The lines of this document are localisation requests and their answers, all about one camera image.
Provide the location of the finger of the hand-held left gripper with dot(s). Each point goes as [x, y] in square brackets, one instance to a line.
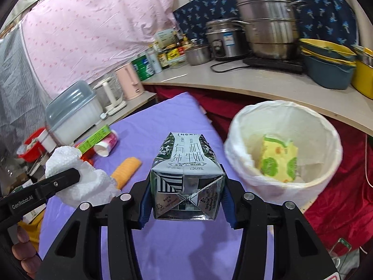
[62, 182]

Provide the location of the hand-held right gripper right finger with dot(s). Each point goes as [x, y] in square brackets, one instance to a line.
[228, 210]

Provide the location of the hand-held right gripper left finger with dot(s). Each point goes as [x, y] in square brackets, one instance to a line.
[144, 218]

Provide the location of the red plastic bag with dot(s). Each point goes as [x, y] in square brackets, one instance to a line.
[86, 159]

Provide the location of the orange foam net sleeve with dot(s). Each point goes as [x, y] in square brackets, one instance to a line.
[126, 170]

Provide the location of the milk carton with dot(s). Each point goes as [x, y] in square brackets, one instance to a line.
[186, 180]

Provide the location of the green cardboard box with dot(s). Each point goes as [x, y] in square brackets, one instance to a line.
[93, 138]

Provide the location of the pink white paper cup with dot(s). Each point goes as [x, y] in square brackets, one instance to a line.
[106, 145]

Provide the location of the yellow green packet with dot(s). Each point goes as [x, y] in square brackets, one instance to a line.
[276, 157]

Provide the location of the white lined trash bin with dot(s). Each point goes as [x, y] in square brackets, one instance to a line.
[314, 128]

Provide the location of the person's left hand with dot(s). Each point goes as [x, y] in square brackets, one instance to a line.
[26, 253]

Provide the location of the yellow cloth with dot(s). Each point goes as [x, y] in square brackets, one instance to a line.
[33, 230]

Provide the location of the purple table cloth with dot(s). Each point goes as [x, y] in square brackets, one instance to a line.
[174, 253]

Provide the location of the red plastic basin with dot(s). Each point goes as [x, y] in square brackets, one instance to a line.
[30, 145]

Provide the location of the dish box with blue lid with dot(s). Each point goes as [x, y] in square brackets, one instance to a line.
[72, 113]

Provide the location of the white power plug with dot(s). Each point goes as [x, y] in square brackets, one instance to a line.
[104, 115]

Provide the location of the glass electric kettle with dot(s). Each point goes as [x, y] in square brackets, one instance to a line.
[109, 94]

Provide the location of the grey plastic sheet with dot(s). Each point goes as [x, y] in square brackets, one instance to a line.
[17, 78]

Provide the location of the red cloth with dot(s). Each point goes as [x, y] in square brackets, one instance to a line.
[343, 198]

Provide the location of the pink electric kettle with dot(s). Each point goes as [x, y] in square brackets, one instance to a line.
[128, 80]

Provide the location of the curved wooden countertop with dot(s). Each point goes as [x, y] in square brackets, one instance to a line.
[262, 84]

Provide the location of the green tin can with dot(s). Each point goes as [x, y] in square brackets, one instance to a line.
[142, 68]

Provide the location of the black induction cooker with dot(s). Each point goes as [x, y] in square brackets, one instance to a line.
[274, 64]

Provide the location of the pink dotted cloth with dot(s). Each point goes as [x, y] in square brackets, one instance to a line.
[87, 29]

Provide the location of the clear food container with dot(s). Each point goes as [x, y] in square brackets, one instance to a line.
[177, 61]

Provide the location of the small steel pot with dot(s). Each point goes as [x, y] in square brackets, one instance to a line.
[198, 55]

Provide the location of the dark sauce bottle white label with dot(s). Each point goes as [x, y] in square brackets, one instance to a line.
[163, 59]

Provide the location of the teal plastic basin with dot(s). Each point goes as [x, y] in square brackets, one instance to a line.
[329, 74]

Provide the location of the steel rice cooker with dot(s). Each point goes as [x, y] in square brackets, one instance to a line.
[227, 40]

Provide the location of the dark bottle red label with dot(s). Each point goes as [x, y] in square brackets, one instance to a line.
[184, 45]

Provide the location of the white printed box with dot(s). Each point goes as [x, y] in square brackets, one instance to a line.
[164, 38]

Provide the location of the large steel steamer pot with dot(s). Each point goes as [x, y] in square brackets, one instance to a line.
[271, 29]

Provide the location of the yellow plastic basin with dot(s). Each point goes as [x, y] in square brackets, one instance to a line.
[323, 48]

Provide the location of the yellow cooking pot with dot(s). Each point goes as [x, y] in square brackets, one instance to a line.
[362, 75]

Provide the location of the navy patterned cloth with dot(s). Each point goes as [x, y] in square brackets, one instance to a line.
[320, 14]

